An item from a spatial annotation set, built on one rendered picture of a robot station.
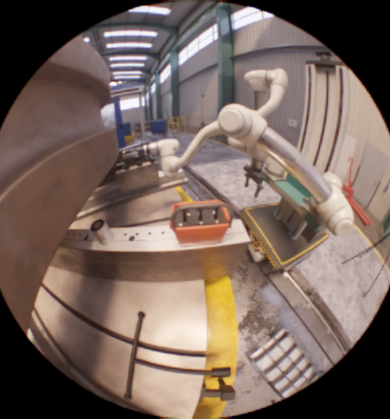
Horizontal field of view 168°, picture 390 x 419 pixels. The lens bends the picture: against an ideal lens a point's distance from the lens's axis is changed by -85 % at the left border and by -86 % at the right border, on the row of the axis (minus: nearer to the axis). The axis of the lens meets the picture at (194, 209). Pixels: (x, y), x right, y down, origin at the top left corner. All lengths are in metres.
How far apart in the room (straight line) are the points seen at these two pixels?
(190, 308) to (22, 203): 0.86
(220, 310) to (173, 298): 0.45
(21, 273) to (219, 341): 1.14
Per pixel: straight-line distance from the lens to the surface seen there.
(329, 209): 0.63
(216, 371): 0.83
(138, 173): 1.40
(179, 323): 0.82
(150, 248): 0.55
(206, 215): 0.48
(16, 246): 0.48
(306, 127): 1.15
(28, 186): 0.50
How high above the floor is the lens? 1.12
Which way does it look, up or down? 40 degrees down
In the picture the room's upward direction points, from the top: straight up
